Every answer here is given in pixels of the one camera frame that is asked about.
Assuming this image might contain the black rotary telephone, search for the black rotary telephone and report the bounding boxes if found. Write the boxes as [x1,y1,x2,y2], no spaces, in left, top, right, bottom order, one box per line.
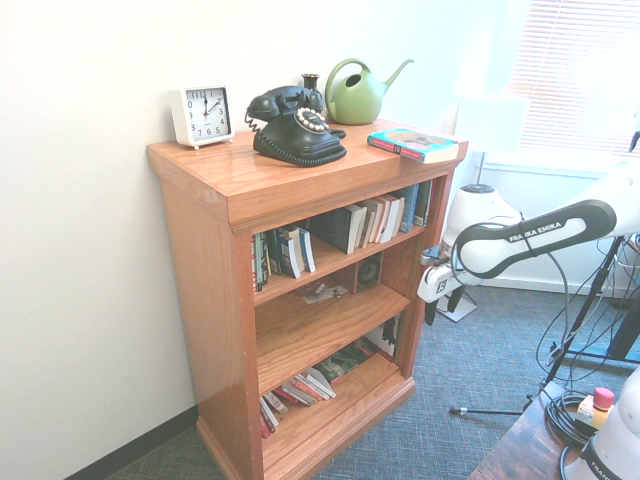
[243,85,349,169]

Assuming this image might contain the black glossy vase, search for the black glossy vase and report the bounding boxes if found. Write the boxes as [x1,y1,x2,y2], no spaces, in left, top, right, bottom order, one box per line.
[300,72,324,124]

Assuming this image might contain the blue gold paperback book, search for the blue gold paperback book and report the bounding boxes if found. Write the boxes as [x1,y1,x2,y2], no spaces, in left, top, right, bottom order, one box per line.
[367,127,461,165]

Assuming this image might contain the white red leaning book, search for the white red leaning book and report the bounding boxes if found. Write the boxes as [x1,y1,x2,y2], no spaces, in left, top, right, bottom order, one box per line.
[259,392,282,440]

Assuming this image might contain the red spine book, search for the red spine book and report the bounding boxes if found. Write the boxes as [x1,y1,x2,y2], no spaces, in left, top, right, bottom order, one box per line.
[251,234,264,294]

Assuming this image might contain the wooden bookshelf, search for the wooden bookshelf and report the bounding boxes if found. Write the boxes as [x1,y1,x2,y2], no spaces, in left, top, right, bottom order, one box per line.
[146,118,470,480]

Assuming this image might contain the black camera stand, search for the black camera stand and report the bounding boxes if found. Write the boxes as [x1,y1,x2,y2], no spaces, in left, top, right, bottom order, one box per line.
[539,234,640,394]

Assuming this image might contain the blue white paperback book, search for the blue white paperback book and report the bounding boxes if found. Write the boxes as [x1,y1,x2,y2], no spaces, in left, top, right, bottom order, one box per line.
[297,225,318,274]
[277,227,305,280]

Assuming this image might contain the dark spine book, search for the dark spine book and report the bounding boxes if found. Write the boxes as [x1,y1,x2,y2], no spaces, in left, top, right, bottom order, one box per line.
[414,179,434,227]

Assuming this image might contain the white black paperback book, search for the white black paperback book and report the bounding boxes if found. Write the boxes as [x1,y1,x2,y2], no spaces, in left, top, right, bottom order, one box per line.
[380,194,407,242]

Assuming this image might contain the white book with dark figures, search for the white book with dark figures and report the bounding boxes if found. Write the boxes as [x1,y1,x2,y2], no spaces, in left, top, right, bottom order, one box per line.
[363,313,402,362]

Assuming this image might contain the cream paperback book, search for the cream paperback book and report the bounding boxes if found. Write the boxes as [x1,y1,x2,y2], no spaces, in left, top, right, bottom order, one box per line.
[359,200,380,249]

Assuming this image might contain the scattered paper cards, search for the scattered paper cards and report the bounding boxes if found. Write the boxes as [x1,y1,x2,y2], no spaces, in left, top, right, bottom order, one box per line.
[299,281,350,305]

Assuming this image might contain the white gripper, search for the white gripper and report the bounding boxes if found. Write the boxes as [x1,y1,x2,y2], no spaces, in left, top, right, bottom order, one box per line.
[417,262,465,328]

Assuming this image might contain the white square analog clock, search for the white square analog clock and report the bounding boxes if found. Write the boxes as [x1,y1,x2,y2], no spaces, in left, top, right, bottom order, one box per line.
[178,84,236,151]

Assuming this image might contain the small wooden speaker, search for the small wooden speaker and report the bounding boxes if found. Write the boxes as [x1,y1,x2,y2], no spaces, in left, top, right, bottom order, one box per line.
[355,252,384,296]

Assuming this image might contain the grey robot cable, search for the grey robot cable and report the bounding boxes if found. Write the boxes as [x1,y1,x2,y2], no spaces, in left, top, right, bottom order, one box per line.
[519,212,574,366]

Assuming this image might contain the white window blinds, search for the white window blinds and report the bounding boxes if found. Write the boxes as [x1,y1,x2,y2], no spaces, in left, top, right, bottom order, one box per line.
[504,0,640,151]

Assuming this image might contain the green plastic watering can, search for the green plastic watering can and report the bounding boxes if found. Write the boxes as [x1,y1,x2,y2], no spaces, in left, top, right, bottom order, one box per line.
[324,58,415,126]

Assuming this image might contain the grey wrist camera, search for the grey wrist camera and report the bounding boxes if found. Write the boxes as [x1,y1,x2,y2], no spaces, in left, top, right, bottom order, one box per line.
[419,243,449,267]

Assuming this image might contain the dark wooden table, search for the dark wooden table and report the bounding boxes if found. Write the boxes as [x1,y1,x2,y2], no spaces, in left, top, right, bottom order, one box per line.
[467,382,640,480]

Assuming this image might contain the red paperback book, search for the red paperback book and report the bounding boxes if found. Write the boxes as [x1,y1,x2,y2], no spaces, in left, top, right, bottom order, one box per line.
[272,382,324,407]

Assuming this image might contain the yellow emergency stop button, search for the yellow emergency stop button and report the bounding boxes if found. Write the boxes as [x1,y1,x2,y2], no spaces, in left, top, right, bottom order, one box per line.
[576,386,616,432]

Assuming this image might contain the dark cover flat book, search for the dark cover flat book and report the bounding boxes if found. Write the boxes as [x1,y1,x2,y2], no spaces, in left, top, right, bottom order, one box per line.
[313,343,380,385]

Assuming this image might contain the thick black cover book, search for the thick black cover book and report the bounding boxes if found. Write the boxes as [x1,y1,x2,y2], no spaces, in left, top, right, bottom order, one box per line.
[308,203,369,255]

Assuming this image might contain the blue spine book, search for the blue spine book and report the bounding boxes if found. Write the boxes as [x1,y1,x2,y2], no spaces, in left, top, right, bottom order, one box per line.
[394,184,421,234]

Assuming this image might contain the dark green book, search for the dark green book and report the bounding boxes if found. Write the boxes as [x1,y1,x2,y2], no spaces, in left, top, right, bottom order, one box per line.
[259,229,284,279]

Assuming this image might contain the black coiled cable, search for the black coiled cable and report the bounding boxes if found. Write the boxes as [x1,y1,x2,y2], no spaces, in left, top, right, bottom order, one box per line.
[543,389,594,446]

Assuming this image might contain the brown cover paperback book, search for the brown cover paperback book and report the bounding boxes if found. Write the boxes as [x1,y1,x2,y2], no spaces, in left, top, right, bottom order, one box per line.
[370,197,391,245]

